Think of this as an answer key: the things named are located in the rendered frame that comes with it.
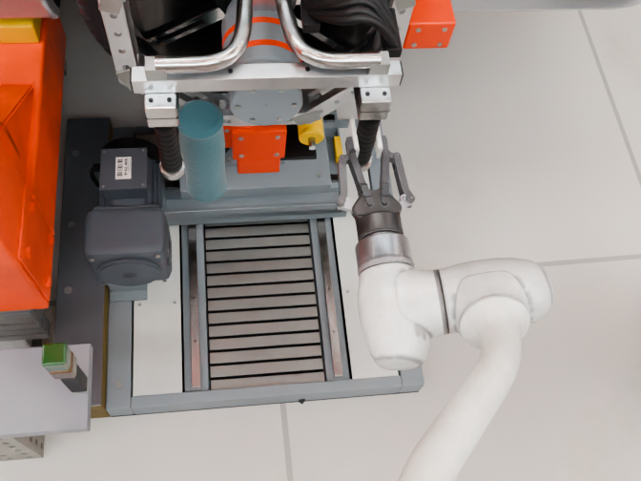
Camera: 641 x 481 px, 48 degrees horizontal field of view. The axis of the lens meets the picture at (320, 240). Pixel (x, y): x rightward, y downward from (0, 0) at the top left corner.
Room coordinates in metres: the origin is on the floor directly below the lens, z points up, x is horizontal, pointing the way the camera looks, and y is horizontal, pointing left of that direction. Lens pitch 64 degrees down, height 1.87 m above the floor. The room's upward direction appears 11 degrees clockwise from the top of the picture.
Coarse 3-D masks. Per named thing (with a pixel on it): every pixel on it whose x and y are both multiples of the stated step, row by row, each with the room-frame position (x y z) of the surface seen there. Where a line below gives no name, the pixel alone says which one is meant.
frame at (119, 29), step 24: (120, 0) 0.82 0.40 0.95; (408, 0) 0.95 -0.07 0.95; (120, 24) 0.82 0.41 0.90; (408, 24) 0.96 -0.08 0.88; (120, 48) 0.81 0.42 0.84; (120, 72) 0.81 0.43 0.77; (192, 96) 0.88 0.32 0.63; (216, 96) 0.91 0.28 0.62; (312, 96) 0.95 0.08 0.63; (336, 96) 0.93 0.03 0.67; (240, 120) 0.87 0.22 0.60; (288, 120) 0.90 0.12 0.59; (312, 120) 0.91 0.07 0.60
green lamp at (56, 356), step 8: (48, 344) 0.31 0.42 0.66; (56, 344) 0.31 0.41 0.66; (64, 344) 0.31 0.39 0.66; (48, 352) 0.29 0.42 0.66; (56, 352) 0.29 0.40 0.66; (64, 352) 0.30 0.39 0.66; (48, 360) 0.28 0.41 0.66; (56, 360) 0.28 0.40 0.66; (64, 360) 0.29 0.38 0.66; (48, 368) 0.27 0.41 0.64; (56, 368) 0.27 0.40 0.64; (64, 368) 0.28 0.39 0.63
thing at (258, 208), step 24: (336, 120) 1.23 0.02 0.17; (336, 144) 1.14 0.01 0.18; (336, 168) 1.09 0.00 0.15; (168, 192) 0.90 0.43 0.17; (336, 192) 1.01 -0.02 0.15; (168, 216) 0.84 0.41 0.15; (192, 216) 0.85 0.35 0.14; (216, 216) 0.87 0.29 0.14; (240, 216) 0.89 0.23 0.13; (264, 216) 0.91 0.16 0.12; (288, 216) 0.93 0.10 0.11; (312, 216) 0.94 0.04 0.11; (336, 216) 0.96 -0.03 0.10
